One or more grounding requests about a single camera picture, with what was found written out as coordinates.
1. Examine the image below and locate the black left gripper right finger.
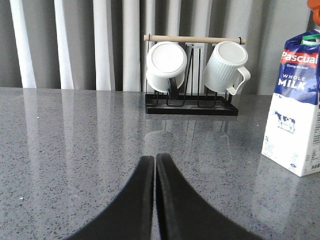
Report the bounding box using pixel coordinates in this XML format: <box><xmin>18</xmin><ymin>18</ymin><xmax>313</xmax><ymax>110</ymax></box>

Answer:
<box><xmin>156</xmin><ymin>153</ymin><xmax>260</xmax><ymax>240</ymax></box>

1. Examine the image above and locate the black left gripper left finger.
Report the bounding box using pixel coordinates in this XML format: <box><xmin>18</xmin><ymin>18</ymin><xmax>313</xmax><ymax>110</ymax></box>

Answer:
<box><xmin>68</xmin><ymin>156</ymin><xmax>155</xmax><ymax>240</ymax></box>

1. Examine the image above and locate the blue white Pascual milk carton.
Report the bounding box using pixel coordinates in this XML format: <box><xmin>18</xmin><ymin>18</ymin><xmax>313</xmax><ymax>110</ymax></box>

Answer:
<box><xmin>261</xmin><ymin>29</ymin><xmax>320</xmax><ymax>177</ymax></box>

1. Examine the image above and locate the white smooth hanging mug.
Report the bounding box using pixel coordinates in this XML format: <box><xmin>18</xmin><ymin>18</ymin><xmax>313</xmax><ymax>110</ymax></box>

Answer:
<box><xmin>146</xmin><ymin>41</ymin><xmax>187</xmax><ymax>100</ymax></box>

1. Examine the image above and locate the white ribbed hanging mug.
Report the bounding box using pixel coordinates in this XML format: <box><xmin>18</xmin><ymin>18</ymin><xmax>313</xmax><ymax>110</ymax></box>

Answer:
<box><xmin>202</xmin><ymin>41</ymin><xmax>251</xmax><ymax>96</ymax></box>

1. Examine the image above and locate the grey pleated curtain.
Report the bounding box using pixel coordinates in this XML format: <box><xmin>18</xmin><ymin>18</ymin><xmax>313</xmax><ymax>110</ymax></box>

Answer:
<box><xmin>0</xmin><ymin>0</ymin><xmax>316</xmax><ymax>95</ymax></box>

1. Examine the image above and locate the orange hanging mug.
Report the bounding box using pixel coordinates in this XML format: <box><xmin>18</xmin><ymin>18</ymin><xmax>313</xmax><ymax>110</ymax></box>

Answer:
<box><xmin>307</xmin><ymin>0</ymin><xmax>320</xmax><ymax>26</ymax></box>

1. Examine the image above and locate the black wire mug rack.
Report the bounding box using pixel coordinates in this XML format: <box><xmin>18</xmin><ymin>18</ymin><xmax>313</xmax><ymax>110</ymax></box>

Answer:
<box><xmin>144</xmin><ymin>34</ymin><xmax>246</xmax><ymax>116</ymax></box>

